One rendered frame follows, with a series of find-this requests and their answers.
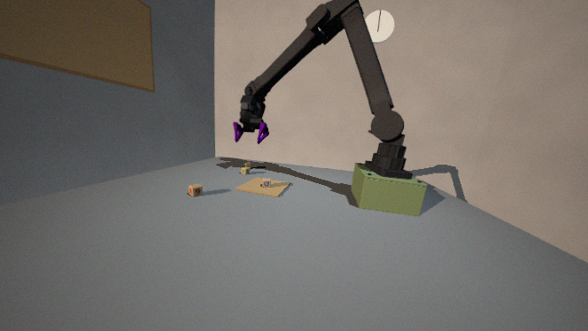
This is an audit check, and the tan flat mat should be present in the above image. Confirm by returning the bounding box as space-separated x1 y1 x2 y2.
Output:
235 177 290 197

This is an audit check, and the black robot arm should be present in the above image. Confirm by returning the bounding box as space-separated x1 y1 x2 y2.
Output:
240 0 413 180

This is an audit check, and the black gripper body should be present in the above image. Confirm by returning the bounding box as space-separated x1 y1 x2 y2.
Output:
239 118 267 133

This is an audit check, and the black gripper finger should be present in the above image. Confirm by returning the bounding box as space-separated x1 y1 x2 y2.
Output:
233 122 244 142
258 123 269 144

